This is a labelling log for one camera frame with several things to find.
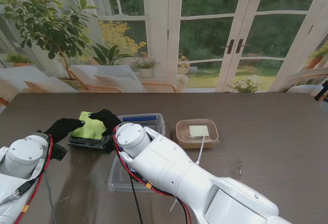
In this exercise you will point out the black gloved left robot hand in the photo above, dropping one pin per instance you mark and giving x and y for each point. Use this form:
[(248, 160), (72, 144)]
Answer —
[(62, 129)]

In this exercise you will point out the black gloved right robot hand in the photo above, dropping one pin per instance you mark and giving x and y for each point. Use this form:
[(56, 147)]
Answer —
[(109, 120)]

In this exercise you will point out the clear lid with green sheet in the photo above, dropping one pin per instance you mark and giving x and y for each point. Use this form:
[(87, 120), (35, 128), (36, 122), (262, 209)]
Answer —
[(89, 129)]

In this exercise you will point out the black plastic food tray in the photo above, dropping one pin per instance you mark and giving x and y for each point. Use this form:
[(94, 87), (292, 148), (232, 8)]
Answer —
[(84, 144)]

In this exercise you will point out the brown kraft paper bowl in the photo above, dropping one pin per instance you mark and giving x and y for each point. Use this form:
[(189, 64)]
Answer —
[(189, 145)]

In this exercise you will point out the clear lid with white label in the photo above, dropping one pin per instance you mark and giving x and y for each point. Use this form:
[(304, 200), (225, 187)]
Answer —
[(198, 130)]

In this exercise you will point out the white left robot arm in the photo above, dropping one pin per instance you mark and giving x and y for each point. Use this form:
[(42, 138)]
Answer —
[(20, 172)]

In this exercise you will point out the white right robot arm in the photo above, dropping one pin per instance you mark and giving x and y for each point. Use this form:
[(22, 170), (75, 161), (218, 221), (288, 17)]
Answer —
[(179, 178)]

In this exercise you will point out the clear container with blue clips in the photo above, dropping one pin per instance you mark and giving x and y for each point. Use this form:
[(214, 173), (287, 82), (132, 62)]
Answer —
[(138, 118)]

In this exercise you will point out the clear lid with blue sticker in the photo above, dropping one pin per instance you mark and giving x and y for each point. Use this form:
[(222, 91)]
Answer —
[(120, 180)]

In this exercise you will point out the black tripod stand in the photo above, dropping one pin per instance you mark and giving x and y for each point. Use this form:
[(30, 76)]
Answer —
[(323, 90)]

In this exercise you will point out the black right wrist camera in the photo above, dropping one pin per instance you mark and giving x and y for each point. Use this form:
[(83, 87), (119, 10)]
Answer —
[(109, 147)]

